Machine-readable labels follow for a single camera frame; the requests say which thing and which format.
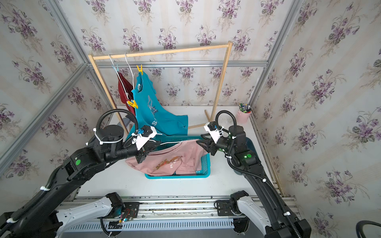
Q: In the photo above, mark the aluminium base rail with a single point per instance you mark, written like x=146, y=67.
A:
x=165, y=215

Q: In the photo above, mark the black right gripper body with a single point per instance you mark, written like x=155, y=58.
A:
x=211, y=144

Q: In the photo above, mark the white hanger of teal shirt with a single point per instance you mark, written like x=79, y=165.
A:
x=131, y=71

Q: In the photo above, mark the pink t-shirt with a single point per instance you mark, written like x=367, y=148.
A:
x=183, y=158

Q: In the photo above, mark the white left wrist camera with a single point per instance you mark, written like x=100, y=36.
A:
x=143, y=135

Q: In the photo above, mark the white wire hanger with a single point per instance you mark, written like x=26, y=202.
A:
x=174, y=139

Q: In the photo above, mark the pink pen cup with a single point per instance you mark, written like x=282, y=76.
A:
x=243, y=113

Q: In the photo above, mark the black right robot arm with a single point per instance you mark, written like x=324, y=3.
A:
x=274, y=218

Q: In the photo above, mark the teal perforated plastic basket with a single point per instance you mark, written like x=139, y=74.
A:
x=203, y=173

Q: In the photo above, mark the yellow clothespin teal shirt top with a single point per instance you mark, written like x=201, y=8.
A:
x=140, y=69

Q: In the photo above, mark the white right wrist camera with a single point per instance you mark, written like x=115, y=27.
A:
x=214, y=130

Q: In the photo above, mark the wooden clothes rack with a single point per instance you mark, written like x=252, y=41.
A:
x=154, y=66

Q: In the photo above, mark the dark teal plastic tub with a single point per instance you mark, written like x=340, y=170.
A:
x=251, y=147

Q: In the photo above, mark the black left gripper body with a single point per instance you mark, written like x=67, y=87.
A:
x=143, y=149

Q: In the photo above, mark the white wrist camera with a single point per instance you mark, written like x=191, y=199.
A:
x=143, y=135
x=214, y=130

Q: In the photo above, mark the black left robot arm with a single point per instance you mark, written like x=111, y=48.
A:
x=39, y=217

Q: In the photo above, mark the white hanger of red shirt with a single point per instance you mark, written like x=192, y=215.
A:
x=120, y=80

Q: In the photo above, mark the yellow clothespin teal shirt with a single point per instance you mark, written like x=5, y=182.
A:
x=132, y=103
x=140, y=69

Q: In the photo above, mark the dark red t-shirt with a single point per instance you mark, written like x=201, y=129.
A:
x=129, y=89

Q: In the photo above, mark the teal t-shirt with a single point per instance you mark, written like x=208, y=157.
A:
x=151, y=113

